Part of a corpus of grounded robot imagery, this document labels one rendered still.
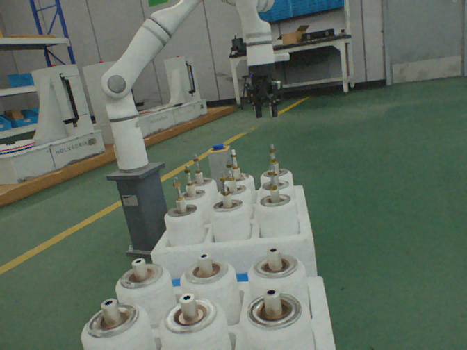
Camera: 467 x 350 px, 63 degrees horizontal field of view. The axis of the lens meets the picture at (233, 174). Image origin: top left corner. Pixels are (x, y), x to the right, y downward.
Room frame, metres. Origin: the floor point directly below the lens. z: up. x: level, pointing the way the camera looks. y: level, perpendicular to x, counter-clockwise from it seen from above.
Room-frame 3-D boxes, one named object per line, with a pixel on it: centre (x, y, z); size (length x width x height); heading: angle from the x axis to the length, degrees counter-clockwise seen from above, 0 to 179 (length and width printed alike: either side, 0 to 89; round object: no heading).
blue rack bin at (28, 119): (5.61, 2.98, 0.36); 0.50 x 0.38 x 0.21; 64
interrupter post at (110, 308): (0.48, 0.21, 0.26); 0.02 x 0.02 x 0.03
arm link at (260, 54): (1.11, -0.14, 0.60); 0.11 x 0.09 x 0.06; 123
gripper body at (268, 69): (1.10, -0.13, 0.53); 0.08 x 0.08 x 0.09
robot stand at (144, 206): (1.26, 0.33, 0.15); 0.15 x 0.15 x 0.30; 63
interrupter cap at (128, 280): (0.60, 0.19, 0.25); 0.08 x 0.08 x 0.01
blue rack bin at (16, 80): (6.01, 2.80, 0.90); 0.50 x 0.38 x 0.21; 62
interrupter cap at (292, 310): (0.44, -0.02, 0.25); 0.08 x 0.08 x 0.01
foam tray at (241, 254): (1.00, 0.01, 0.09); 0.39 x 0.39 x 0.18; 81
